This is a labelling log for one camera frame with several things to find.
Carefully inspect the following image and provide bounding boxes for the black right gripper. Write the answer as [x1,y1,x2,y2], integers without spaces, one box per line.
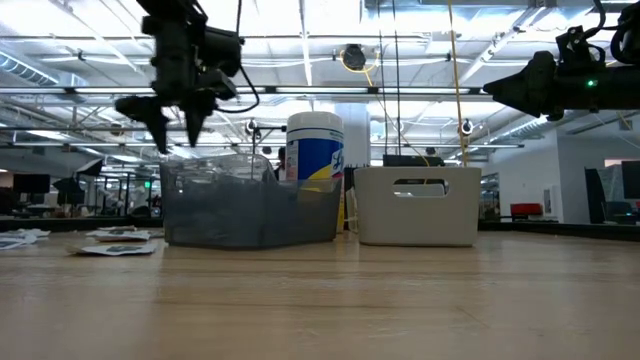
[482,50,640,123]

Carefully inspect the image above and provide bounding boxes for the long ceiling light bar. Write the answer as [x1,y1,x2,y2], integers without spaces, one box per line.
[0,84,489,96]

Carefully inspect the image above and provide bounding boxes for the white building column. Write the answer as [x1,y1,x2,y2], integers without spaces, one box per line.
[343,102,372,167]

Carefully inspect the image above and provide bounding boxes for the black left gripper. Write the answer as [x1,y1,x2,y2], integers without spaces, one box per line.
[114,17,237,155]

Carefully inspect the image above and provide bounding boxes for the black ceiling cord reel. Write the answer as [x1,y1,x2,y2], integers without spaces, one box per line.
[341,43,368,71]

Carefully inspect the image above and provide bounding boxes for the black wall screen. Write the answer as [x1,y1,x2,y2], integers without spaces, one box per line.
[620,159,640,200]

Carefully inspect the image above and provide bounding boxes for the black standing panel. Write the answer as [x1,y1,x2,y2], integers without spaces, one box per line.
[583,167,607,225]

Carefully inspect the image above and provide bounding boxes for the white blue square packet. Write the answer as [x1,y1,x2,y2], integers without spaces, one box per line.
[0,228,51,239]
[67,243,159,257]
[0,236,39,251]

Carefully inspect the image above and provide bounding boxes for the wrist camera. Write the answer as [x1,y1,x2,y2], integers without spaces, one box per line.
[202,25,244,79]
[554,24,607,70]

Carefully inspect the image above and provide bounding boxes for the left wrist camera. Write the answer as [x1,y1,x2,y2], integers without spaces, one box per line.
[202,25,244,79]

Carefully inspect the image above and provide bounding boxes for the red box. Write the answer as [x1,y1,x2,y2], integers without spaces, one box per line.
[509,201,544,218]

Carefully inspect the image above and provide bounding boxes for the grey translucent plastic bin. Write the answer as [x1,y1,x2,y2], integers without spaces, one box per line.
[159,153,344,250]

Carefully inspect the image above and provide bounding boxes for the black monitor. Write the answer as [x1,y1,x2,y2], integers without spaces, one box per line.
[12,172,52,195]
[52,176,87,206]
[74,157,105,177]

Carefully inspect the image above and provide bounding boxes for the Lysol wipes canister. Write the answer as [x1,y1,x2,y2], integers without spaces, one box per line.
[285,110,346,234]

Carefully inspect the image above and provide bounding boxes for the pile of paper packets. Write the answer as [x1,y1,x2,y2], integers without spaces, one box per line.
[85,225,152,243]

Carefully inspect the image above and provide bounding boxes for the long yellow cord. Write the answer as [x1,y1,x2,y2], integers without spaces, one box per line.
[446,0,470,167]

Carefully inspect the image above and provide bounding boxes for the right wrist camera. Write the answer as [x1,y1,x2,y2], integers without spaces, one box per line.
[554,24,607,70]

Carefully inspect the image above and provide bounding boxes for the black hanging cables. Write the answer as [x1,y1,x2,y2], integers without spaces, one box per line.
[375,0,403,157]

